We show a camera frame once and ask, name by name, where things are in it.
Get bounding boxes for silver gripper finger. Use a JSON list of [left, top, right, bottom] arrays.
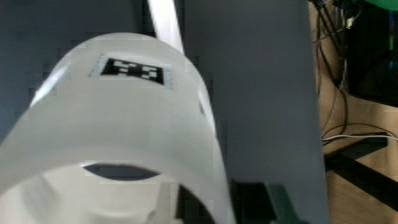
[[231, 181, 309, 224]]

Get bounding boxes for white lamp hood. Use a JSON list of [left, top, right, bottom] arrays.
[[0, 33, 236, 224]]

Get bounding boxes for black equipment box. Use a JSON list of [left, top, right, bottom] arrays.
[[346, 0, 398, 107]]

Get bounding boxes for white L-shaped fence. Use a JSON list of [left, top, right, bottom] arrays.
[[147, 0, 185, 52]]

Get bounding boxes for black table leg frame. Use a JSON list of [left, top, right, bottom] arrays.
[[325, 137, 398, 212]]

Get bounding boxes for white floor cable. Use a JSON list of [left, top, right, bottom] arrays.
[[321, 132, 398, 142]]

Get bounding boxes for black floor cables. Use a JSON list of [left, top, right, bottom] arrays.
[[307, 0, 398, 141]]

